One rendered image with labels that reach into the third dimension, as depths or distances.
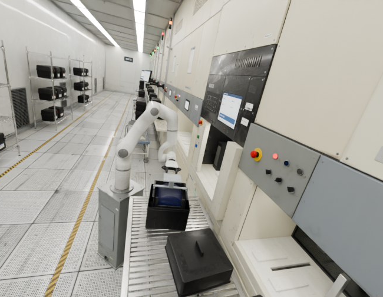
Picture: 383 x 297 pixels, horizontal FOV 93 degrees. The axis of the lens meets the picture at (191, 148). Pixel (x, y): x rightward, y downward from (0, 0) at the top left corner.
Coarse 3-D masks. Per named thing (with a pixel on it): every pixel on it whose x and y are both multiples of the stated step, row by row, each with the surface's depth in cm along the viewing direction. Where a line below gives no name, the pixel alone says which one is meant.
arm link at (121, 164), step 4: (120, 140) 145; (116, 156) 149; (116, 160) 147; (120, 160) 146; (124, 160) 147; (128, 160) 149; (116, 164) 146; (120, 164) 144; (124, 164) 145; (128, 164) 148; (116, 168) 146; (120, 168) 145; (124, 168) 146; (128, 168) 148
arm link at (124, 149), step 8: (152, 104) 131; (144, 112) 131; (152, 112) 129; (144, 120) 135; (152, 120) 134; (136, 128) 137; (144, 128) 139; (128, 136) 137; (136, 136) 139; (120, 144) 135; (128, 144) 137; (136, 144) 141; (120, 152) 135; (128, 152) 137
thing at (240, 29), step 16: (224, 0) 150; (240, 0) 125; (256, 0) 107; (272, 0) 93; (288, 0) 83; (224, 16) 148; (240, 16) 123; (256, 16) 105; (272, 16) 92; (224, 32) 145; (240, 32) 121; (256, 32) 104; (272, 32) 91; (224, 48) 143; (240, 48) 120; (208, 96) 168
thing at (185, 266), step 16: (176, 240) 103; (192, 240) 105; (208, 240) 107; (176, 256) 94; (192, 256) 96; (208, 256) 98; (224, 256) 100; (176, 272) 91; (192, 272) 88; (208, 272) 89; (224, 272) 92; (176, 288) 89; (192, 288) 87; (208, 288) 92
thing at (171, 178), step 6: (168, 174) 127; (174, 174) 128; (156, 180) 135; (168, 180) 119; (174, 180) 121; (180, 180) 122; (156, 186) 125; (162, 186) 125; (168, 186) 127; (174, 186) 128; (180, 186) 139; (156, 192) 131; (186, 192) 128; (156, 198) 117; (186, 198) 121; (156, 204) 119
